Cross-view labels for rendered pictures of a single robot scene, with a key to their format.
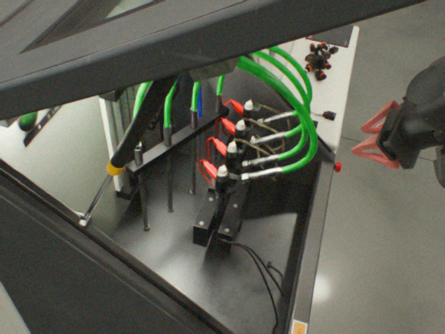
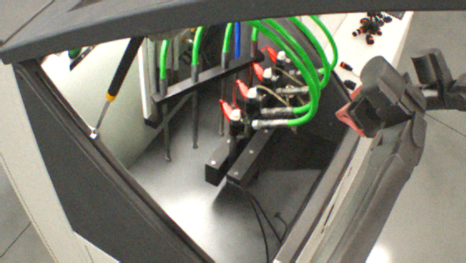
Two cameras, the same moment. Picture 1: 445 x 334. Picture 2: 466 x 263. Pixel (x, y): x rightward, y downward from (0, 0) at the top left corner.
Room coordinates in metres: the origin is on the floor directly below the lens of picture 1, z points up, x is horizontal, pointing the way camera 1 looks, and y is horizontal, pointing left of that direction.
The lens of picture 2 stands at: (-0.12, -0.19, 2.05)
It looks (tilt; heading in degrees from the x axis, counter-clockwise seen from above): 50 degrees down; 14
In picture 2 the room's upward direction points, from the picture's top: 4 degrees clockwise
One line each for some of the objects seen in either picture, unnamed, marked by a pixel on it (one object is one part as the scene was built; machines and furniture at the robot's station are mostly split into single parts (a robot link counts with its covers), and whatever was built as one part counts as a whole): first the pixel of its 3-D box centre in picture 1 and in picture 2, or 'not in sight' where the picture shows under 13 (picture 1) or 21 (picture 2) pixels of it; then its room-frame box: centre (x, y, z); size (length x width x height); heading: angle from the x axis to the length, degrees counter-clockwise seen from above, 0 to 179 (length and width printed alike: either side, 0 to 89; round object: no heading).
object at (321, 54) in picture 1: (320, 57); (373, 23); (1.36, -0.29, 1.01); 0.23 x 0.11 x 0.06; 168
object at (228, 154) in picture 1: (232, 179); (253, 125); (0.74, -0.02, 1.03); 0.05 x 0.03 x 0.21; 78
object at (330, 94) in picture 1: (316, 73); (369, 37); (1.32, -0.29, 0.97); 0.70 x 0.22 x 0.03; 168
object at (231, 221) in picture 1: (229, 197); (252, 143); (0.78, -0.02, 0.91); 0.34 x 0.10 x 0.15; 168
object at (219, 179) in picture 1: (224, 203); (237, 146); (0.66, -0.01, 1.03); 0.05 x 0.03 x 0.21; 78
